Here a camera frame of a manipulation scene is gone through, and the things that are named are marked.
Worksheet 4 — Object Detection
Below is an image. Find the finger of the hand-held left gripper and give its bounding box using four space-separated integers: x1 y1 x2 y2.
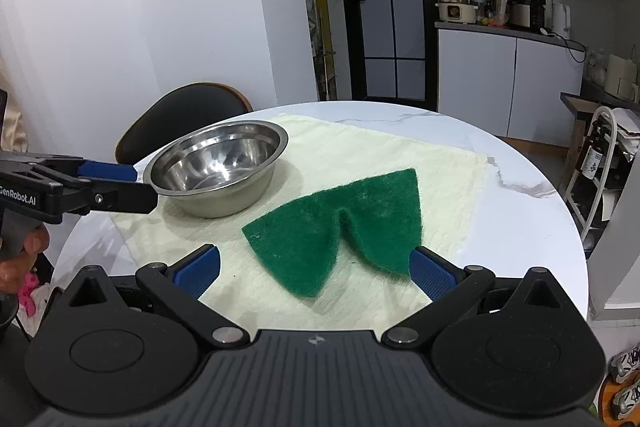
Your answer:
50 182 159 217
30 155 139 184

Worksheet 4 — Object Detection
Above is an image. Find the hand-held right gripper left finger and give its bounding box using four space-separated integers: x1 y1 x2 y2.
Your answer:
47 243 252 350

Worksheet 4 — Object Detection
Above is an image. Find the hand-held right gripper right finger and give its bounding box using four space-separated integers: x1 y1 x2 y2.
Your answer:
381 246 588 350

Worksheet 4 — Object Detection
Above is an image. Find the stainless steel bowl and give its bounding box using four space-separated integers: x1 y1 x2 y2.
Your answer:
143 120 290 219

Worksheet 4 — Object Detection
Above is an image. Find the green scouring pad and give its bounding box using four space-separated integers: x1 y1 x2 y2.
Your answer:
242 168 426 299

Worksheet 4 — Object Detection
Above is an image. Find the person's left hand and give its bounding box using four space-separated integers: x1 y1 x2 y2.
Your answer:
0 224 52 295

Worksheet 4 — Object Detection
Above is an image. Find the black chair with wooden edge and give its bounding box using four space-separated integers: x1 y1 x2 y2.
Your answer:
115 83 253 168

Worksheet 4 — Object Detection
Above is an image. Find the pink toy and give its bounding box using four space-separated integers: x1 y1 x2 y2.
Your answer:
20 271 42 314

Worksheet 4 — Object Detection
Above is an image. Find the beige curtain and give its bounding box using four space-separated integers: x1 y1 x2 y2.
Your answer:
0 57 29 152

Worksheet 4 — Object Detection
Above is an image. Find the cream ribbed cloth mat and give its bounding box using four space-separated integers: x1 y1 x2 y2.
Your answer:
110 113 491 333

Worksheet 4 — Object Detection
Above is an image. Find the dark glass bottle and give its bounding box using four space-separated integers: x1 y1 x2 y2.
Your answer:
580 127 607 182

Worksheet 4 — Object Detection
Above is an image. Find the white lower kitchen cabinet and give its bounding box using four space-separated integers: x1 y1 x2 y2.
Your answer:
435 23 587 142

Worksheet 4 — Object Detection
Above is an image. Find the grey sneaker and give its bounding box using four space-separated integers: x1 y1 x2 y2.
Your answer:
607 342 640 383
612 379 640 423

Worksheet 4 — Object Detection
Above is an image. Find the wooden side table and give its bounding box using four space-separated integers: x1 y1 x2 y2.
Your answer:
560 92 640 158

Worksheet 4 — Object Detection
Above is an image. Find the black framed glass door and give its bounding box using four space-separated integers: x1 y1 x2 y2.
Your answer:
332 0 440 112

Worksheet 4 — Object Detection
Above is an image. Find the cream electric cooking pot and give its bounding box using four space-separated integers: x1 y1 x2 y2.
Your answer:
436 2 478 25

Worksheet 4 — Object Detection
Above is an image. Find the cream boxy appliance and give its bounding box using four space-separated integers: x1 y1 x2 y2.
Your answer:
605 54 639 100

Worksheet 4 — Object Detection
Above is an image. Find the black countertop appliance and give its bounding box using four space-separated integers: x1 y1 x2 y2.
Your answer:
506 0 547 30

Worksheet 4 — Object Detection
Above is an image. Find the white electric kettle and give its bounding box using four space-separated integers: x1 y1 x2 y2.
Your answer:
551 3 571 38

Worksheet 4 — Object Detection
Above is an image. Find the white tube frame trolley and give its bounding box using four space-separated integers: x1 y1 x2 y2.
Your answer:
565 107 640 253

